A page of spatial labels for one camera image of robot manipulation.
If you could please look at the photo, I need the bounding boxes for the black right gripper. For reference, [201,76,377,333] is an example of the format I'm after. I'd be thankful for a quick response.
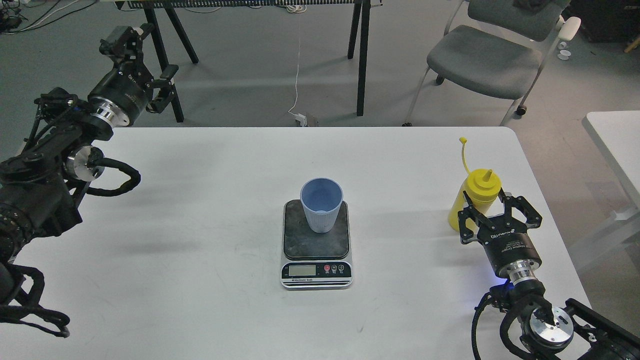
[457,191,543,281]

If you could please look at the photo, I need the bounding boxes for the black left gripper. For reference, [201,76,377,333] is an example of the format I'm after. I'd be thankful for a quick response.
[87,23,179,127]

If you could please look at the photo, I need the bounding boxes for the yellow squeeze bottle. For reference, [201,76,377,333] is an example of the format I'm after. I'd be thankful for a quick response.
[447,137,502,231]

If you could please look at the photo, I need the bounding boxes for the blue plastic cup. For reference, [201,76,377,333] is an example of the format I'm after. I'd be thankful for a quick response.
[300,177,344,234]

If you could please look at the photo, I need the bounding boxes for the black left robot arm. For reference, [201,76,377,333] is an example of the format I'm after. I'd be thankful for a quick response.
[0,23,179,338]

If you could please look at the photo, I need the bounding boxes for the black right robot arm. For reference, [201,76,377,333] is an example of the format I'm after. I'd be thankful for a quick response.
[457,190,640,360]

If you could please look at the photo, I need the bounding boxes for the digital kitchen scale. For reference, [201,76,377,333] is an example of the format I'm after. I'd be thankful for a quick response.
[279,199,354,291]

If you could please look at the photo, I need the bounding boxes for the white side table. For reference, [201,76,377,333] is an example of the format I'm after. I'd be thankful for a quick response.
[567,111,640,273]

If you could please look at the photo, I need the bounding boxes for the grey office chair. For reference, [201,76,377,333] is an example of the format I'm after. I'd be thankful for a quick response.
[426,0,581,126]

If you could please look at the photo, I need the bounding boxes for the black trestle table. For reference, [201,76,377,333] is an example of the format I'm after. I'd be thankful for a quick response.
[114,0,373,117]

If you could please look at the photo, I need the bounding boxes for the black cables on floor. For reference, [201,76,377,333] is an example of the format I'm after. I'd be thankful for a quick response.
[0,0,96,36]

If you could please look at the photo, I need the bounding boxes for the white power adapter with cable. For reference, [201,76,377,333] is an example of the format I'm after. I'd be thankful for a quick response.
[282,5,319,128]

